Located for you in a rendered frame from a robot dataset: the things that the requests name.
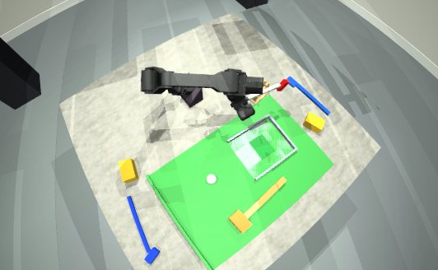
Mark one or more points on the white golf ball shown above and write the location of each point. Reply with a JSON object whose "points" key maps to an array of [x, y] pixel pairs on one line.
{"points": [[211, 178]]}

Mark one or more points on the green flat mat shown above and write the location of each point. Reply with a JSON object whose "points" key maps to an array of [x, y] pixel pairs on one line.
{"points": [[202, 209]]}

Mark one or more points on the orange putter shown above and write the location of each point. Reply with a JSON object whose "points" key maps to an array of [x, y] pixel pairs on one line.
{"points": [[240, 220]]}

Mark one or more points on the yellow rectangular block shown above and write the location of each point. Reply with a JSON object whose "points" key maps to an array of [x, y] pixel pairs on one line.
{"points": [[128, 170], [314, 122]]}

